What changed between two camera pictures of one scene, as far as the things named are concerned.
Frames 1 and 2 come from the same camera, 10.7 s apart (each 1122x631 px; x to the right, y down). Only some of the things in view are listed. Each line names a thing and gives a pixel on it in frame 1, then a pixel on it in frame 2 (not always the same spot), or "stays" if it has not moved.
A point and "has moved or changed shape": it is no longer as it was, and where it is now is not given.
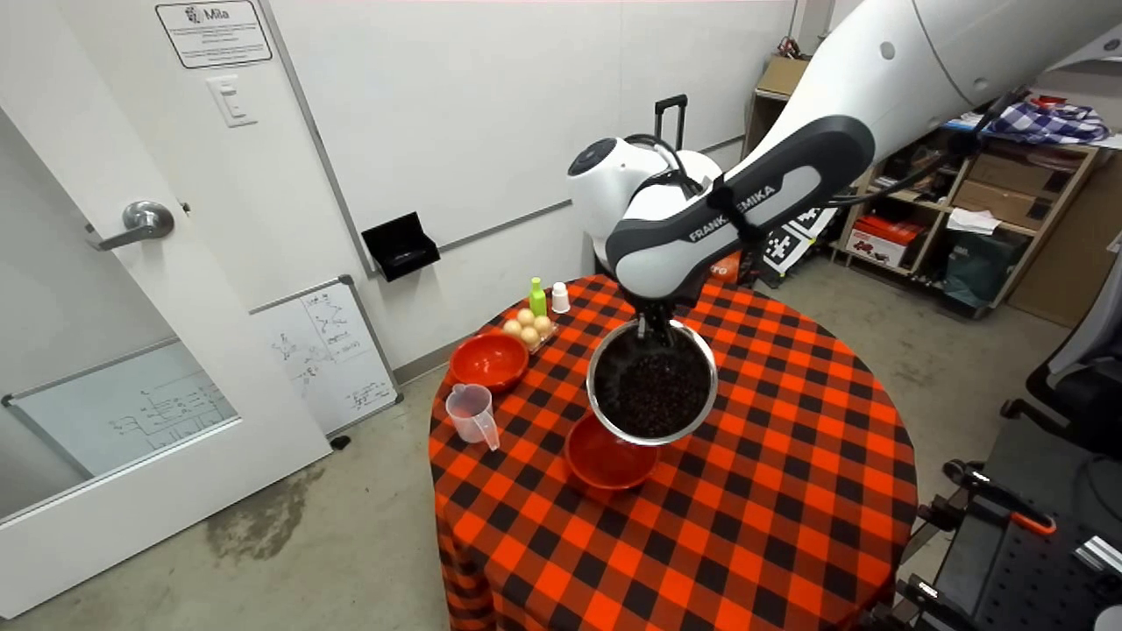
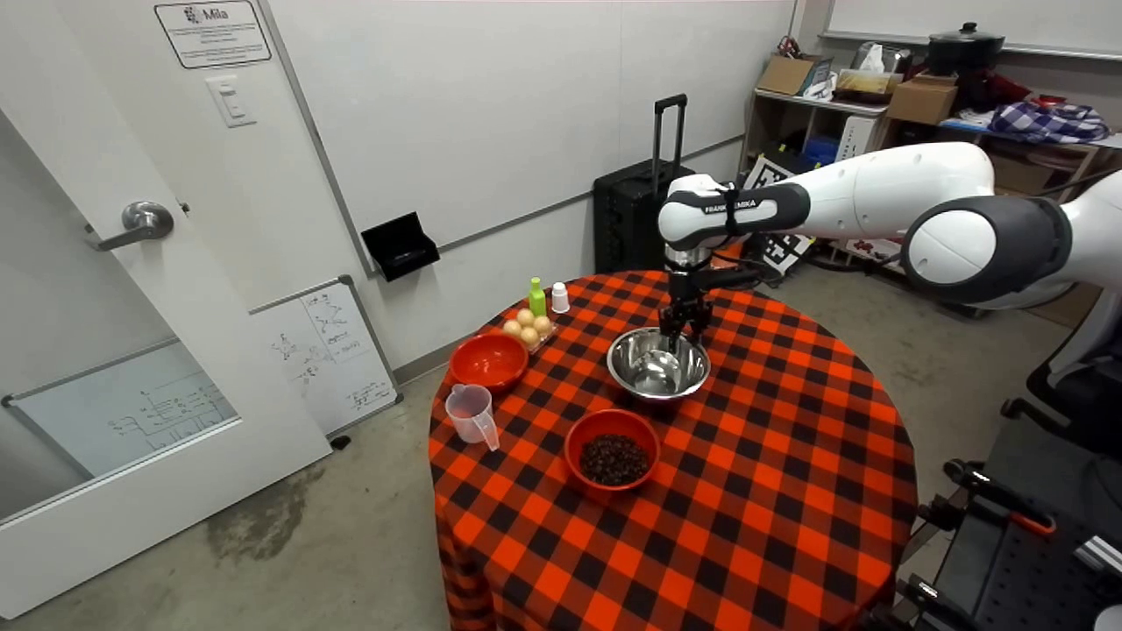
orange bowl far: x=489 y=360 stays
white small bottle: x=557 y=297 stays
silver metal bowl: x=649 y=387 has moved or changed shape
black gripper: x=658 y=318 to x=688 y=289
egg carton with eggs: x=533 y=330 stays
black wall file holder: x=400 y=247 stays
